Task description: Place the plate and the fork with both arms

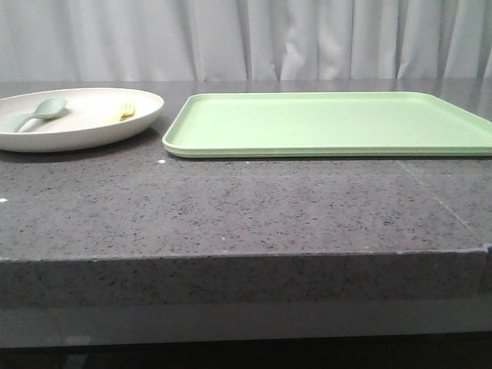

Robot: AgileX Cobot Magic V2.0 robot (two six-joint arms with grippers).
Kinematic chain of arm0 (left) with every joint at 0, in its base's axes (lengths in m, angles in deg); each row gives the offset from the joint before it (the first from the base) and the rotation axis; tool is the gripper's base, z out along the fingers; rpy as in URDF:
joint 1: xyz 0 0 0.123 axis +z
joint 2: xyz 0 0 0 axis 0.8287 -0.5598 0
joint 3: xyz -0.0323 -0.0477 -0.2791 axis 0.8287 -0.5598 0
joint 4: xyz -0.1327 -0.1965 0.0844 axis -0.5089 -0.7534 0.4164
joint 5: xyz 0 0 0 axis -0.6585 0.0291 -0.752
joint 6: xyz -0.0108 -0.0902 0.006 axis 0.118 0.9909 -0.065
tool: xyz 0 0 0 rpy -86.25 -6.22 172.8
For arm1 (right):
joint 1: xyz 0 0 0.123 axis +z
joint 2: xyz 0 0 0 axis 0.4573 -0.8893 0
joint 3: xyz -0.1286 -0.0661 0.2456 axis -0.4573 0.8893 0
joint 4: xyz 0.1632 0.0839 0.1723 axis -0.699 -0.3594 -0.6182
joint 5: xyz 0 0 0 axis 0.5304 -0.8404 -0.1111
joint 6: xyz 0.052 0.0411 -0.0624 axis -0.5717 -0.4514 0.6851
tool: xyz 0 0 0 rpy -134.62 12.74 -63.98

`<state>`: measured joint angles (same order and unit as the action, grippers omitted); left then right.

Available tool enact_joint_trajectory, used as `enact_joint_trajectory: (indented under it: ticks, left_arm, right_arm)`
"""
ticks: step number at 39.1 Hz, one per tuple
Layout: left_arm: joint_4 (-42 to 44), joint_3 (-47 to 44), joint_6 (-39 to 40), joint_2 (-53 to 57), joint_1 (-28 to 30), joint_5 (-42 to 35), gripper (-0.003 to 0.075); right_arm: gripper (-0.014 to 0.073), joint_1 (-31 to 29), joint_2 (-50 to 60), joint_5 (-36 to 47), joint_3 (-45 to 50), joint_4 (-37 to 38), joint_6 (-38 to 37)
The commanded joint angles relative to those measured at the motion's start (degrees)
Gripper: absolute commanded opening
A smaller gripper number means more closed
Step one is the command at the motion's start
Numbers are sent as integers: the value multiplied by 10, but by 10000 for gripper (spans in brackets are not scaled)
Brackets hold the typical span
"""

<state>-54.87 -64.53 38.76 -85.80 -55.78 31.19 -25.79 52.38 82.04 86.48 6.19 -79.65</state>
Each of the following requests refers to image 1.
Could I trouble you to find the yellow plastic fork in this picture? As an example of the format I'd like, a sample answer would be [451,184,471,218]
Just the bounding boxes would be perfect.
[105,101,135,124]

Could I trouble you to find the white round plate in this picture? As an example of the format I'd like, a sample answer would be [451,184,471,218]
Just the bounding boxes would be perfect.
[1,88,165,153]

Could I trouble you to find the light green rectangular tray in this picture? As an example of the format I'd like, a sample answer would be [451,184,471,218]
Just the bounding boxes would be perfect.
[162,91,491,158]

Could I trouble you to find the light green plastic spoon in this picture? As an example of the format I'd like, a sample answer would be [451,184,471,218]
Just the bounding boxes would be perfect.
[1,98,67,133]

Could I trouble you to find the grey pleated curtain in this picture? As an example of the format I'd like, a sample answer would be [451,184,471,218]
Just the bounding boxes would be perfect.
[1,1,491,81]

